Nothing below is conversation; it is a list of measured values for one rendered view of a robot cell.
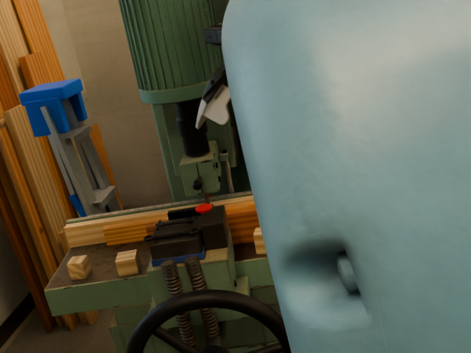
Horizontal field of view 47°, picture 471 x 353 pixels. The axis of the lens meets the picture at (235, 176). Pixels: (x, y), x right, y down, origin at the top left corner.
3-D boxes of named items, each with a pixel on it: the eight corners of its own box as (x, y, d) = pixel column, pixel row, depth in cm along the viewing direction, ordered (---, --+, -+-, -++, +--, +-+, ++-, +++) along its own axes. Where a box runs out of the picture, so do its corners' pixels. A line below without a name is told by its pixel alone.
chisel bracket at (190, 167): (187, 204, 110) (178, 164, 107) (192, 179, 124) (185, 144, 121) (223, 198, 110) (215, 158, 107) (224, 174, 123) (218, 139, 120)
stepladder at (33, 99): (130, 387, 212) (8, 98, 175) (148, 345, 235) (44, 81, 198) (169, 382, 209) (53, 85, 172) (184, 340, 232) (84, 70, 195)
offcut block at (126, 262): (141, 263, 108) (137, 248, 107) (139, 273, 104) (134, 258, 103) (121, 267, 108) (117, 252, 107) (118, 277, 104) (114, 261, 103)
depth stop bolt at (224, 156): (225, 193, 120) (216, 152, 117) (225, 190, 122) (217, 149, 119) (234, 192, 120) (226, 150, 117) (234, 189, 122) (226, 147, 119)
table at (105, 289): (33, 348, 97) (22, 320, 95) (79, 264, 126) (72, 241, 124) (373, 300, 94) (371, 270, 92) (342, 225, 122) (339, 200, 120)
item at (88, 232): (69, 248, 121) (63, 227, 119) (72, 244, 123) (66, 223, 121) (340, 206, 117) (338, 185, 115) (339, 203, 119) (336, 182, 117)
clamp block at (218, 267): (155, 316, 95) (143, 271, 92) (165, 277, 108) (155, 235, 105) (239, 304, 94) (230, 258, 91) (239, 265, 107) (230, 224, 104)
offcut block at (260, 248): (256, 254, 103) (252, 234, 102) (258, 246, 106) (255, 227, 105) (277, 253, 102) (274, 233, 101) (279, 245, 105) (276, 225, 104)
